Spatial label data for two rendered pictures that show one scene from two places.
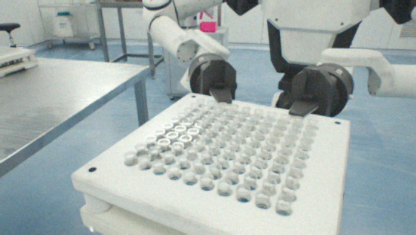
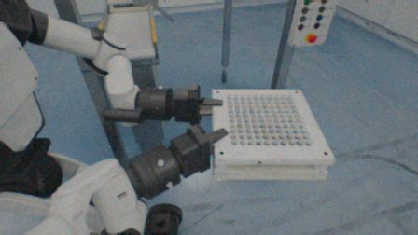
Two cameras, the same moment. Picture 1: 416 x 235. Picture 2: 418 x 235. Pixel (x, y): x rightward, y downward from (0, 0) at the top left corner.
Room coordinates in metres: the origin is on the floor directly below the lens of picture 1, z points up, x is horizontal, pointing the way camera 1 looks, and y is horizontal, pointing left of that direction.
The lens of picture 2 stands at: (0.60, 0.30, 1.47)
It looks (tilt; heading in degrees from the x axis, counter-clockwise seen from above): 41 degrees down; 243
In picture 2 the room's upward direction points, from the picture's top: straight up
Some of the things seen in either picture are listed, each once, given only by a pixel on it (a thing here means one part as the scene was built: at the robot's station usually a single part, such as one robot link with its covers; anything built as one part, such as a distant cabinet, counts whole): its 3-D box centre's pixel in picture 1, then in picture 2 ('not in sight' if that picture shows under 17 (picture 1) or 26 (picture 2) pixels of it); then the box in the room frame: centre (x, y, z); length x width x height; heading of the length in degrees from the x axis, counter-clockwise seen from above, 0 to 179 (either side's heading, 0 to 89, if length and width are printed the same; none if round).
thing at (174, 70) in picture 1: (197, 62); not in sight; (3.20, 0.09, 0.38); 0.63 x 0.57 x 0.76; 80
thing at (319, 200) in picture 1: (230, 150); (263, 121); (0.28, -0.03, 1.07); 0.25 x 0.24 x 0.02; 64
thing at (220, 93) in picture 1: (222, 93); (215, 135); (0.42, -0.02, 1.09); 0.06 x 0.03 x 0.02; 6
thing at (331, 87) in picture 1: (318, 99); (176, 103); (0.44, -0.19, 1.07); 0.12 x 0.10 x 0.13; 146
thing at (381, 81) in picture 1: (353, 73); (123, 90); (0.56, -0.30, 1.08); 0.13 x 0.07 x 0.09; 83
